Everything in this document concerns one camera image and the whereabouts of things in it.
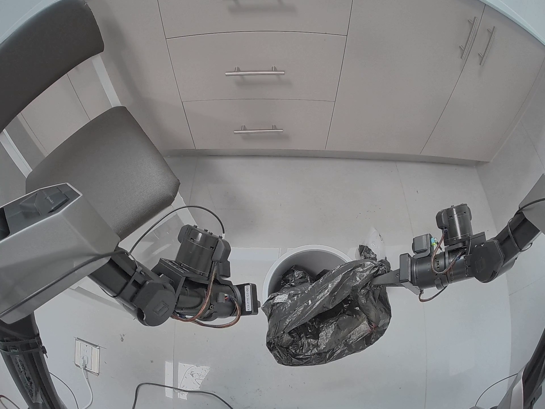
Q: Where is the grey padded chair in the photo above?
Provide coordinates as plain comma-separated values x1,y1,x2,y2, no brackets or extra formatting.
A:
0,0,182,250

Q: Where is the black plastic bag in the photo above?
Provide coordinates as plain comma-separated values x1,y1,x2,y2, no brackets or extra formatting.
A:
261,245,393,366

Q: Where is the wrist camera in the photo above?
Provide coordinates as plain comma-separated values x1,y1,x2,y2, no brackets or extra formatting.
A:
211,238,233,280
412,234,439,258

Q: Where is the white trash bin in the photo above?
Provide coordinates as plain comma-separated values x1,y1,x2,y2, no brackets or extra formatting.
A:
263,246,357,304

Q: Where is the white cable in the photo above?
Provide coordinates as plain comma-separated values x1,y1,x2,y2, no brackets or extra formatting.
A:
79,353,95,409

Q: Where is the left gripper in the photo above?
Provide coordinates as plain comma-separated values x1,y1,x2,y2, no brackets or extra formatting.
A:
187,280,261,323

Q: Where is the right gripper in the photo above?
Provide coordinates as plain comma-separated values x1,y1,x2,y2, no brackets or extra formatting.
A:
373,251,468,292

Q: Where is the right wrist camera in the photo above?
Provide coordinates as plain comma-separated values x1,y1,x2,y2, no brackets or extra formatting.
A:
412,234,439,258

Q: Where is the beige cabinet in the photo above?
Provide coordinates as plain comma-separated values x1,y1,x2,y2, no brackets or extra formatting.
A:
64,0,545,165

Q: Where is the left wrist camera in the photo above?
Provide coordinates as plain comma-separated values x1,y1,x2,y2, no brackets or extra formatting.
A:
211,238,233,280

